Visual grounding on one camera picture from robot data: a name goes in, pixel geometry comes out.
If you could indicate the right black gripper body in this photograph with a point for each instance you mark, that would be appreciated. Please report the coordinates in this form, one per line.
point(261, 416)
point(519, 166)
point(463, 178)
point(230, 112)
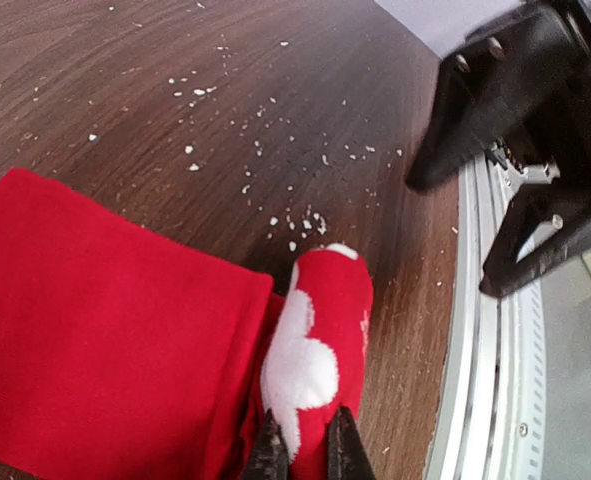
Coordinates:
point(559, 129)

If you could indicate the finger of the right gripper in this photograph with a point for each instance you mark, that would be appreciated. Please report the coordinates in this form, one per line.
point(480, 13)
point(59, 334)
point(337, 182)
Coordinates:
point(503, 71)
point(504, 271)

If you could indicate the red sock with stripes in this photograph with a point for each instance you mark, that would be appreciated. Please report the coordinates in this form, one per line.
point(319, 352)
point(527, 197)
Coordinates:
point(124, 355)

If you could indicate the front aluminium rail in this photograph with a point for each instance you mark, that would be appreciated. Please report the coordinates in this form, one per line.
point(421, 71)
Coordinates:
point(516, 390)

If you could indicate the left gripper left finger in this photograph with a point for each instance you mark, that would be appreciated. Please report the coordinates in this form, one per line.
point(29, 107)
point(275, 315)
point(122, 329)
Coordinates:
point(269, 458)

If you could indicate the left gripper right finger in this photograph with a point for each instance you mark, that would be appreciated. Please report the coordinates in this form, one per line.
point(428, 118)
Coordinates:
point(346, 456)

